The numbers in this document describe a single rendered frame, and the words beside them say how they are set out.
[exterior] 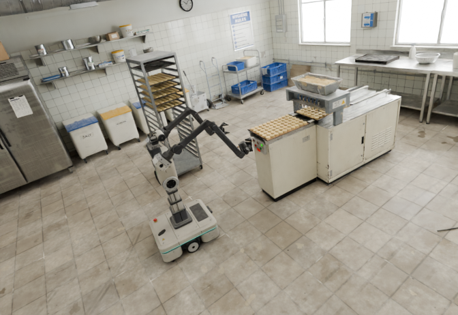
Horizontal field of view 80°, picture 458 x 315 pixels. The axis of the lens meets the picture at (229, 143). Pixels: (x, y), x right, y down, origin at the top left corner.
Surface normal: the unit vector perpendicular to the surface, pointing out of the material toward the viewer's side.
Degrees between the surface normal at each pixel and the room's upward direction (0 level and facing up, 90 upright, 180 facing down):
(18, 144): 90
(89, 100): 90
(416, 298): 0
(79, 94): 90
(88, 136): 92
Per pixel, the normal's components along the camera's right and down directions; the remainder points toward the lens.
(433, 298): -0.16, -0.88
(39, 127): 0.56, 0.30
